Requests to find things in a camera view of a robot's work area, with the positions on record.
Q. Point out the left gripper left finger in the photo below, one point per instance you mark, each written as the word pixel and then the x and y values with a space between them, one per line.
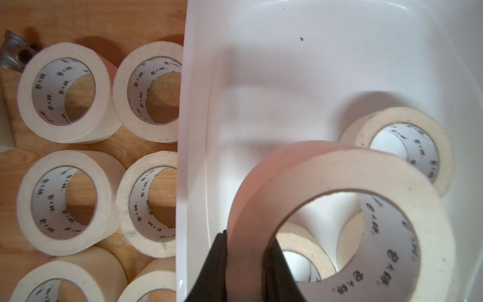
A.
pixel 210 285

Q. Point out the masking tape roll three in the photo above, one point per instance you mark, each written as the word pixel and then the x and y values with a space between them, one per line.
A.
pixel 41 209

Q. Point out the masking tape roll four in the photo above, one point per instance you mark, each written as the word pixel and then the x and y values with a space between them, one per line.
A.
pixel 43 87

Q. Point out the masking tape roll twelve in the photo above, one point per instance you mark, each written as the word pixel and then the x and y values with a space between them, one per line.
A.
pixel 91 275

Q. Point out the masking tape roll ten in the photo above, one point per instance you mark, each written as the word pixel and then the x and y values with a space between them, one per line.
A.
pixel 156 282

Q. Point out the masking tape roll five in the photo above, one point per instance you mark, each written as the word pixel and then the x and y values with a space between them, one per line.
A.
pixel 136 220

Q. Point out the masking tape roll two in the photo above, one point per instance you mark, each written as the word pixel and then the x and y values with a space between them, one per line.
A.
pixel 408 249

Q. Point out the masking tape roll nine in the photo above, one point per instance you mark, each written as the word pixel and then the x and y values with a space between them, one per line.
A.
pixel 410 135

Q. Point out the metal pipe tee fitting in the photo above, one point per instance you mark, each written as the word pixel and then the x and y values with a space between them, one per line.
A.
pixel 16 52

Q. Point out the masking tape roll eleven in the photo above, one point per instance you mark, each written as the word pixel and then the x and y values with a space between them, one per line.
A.
pixel 349 240

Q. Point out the masking tape roll six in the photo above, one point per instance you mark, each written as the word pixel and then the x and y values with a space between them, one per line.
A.
pixel 307 261

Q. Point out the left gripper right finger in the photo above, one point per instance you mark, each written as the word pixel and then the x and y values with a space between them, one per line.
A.
pixel 278 282

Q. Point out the small clear plastic box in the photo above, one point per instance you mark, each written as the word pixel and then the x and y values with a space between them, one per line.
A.
pixel 6 136

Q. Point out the white plastic storage tray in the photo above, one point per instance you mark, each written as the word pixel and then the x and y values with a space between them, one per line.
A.
pixel 258 75

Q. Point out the masking tape roll one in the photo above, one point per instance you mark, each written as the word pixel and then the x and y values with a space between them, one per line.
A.
pixel 132 81

